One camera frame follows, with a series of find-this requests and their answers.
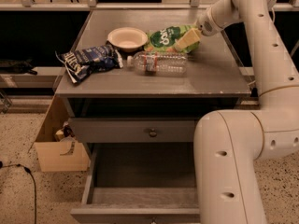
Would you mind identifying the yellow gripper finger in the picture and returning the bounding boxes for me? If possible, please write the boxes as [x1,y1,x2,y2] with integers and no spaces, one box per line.
[175,28,201,51]

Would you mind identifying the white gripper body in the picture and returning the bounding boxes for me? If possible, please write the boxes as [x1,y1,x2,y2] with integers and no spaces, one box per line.
[196,7,225,36]

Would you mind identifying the green rice chip bag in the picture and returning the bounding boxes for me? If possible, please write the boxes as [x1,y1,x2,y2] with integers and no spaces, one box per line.
[144,25,198,53]

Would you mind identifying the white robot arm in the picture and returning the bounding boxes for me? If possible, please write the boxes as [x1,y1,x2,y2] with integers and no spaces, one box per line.
[193,0,299,224]

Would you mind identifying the grey wooden drawer cabinet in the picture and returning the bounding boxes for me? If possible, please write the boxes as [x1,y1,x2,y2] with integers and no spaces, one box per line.
[54,8,252,224]

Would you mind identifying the blue chip bag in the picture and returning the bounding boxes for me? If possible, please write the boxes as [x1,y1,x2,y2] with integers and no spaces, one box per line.
[55,43,123,84]

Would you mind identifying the closed grey top drawer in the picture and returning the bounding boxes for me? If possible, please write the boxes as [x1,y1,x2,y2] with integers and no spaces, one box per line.
[69,118,195,143]

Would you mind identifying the open grey middle drawer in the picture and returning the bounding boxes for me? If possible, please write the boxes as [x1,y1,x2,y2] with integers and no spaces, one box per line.
[71,143,200,224]

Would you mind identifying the clear plastic water bottle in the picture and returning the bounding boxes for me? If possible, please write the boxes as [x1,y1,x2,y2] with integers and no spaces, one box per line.
[127,51,188,77]

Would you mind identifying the white paper bowl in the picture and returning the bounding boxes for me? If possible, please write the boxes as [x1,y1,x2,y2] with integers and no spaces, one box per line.
[107,27,148,52]

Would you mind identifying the cardboard box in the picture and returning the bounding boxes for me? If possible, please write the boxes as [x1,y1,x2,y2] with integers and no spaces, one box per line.
[34,96,90,172]

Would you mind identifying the black object on ledge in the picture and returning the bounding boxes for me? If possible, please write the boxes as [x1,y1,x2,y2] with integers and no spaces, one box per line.
[0,59,37,75]

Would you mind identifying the black floor cable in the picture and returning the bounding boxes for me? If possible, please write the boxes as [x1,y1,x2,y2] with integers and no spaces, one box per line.
[0,161,38,224]

